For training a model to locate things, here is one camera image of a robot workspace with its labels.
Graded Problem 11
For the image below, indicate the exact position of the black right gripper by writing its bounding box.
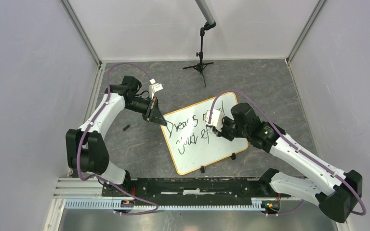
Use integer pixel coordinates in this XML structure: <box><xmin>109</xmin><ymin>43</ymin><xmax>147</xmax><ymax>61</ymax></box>
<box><xmin>212</xmin><ymin>115</ymin><xmax>249</xmax><ymax>141</ymax></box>

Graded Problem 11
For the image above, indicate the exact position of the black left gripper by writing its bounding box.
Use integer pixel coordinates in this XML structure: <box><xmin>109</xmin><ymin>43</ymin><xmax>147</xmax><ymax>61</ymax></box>
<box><xmin>125</xmin><ymin>96</ymin><xmax>167</xmax><ymax>127</ymax></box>

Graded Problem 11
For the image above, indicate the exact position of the yellow framed whiteboard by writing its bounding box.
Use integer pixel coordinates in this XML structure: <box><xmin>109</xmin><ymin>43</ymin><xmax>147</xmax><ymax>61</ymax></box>
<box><xmin>161</xmin><ymin>92</ymin><xmax>249</xmax><ymax>175</ymax></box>

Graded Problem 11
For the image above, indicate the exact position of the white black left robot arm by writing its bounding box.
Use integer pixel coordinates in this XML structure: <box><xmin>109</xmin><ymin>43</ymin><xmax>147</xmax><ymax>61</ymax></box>
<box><xmin>66</xmin><ymin>76</ymin><xmax>167</xmax><ymax>196</ymax></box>

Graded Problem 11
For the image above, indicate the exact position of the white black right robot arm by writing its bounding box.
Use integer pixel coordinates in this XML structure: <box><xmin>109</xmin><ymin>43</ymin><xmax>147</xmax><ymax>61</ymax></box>
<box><xmin>206</xmin><ymin>103</ymin><xmax>366</xmax><ymax>223</ymax></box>

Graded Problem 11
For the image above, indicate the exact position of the grey overhead pole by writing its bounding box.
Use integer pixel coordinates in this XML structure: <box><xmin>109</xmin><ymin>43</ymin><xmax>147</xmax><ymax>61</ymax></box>
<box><xmin>195</xmin><ymin>0</ymin><xmax>216</xmax><ymax>25</ymax></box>

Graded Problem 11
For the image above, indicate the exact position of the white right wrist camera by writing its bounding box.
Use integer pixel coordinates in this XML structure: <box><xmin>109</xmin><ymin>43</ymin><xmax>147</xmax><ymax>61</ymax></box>
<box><xmin>205</xmin><ymin>109</ymin><xmax>225</xmax><ymax>131</ymax></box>

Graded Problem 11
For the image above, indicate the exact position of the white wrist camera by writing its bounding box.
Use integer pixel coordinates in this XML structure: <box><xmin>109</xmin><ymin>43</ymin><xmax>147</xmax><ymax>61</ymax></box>
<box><xmin>205</xmin><ymin>109</ymin><xmax>225</xmax><ymax>131</ymax></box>
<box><xmin>148</xmin><ymin>78</ymin><xmax>163</xmax><ymax>99</ymax></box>

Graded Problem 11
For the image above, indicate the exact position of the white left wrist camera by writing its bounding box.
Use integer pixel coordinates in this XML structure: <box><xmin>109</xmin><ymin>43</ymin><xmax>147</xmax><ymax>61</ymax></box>
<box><xmin>148</xmin><ymin>78</ymin><xmax>163</xmax><ymax>99</ymax></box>

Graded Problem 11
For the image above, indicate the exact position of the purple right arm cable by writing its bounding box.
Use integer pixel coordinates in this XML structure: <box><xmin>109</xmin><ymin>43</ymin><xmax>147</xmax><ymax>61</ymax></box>
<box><xmin>208</xmin><ymin>90</ymin><xmax>367</xmax><ymax>218</ymax></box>

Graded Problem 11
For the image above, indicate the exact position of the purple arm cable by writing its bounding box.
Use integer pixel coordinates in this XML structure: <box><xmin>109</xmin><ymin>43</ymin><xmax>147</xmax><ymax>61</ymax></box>
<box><xmin>76</xmin><ymin>63</ymin><xmax>159</xmax><ymax>216</ymax></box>
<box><xmin>208</xmin><ymin>90</ymin><xmax>367</xmax><ymax>218</ymax></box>

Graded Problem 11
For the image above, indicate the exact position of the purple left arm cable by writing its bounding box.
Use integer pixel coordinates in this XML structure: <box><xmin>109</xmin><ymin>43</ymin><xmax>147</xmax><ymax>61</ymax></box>
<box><xmin>76</xmin><ymin>63</ymin><xmax>159</xmax><ymax>216</ymax></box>

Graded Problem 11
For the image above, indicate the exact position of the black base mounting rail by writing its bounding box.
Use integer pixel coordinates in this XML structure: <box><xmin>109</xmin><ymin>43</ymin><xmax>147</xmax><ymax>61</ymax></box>
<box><xmin>101</xmin><ymin>177</ymin><xmax>291</xmax><ymax>206</ymax></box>

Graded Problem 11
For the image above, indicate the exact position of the black camera tripod stand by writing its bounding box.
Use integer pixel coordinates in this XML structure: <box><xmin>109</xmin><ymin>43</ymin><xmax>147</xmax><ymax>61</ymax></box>
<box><xmin>183</xmin><ymin>21</ymin><xmax>216</xmax><ymax>87</ymax></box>

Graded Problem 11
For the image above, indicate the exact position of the light blue cable duct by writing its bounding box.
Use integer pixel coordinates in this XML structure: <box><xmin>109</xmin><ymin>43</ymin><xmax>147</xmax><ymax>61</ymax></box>
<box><xmin>64</xmin><ymin>197</ymin><xmax>281</xmax><ymax>212</ymax></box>

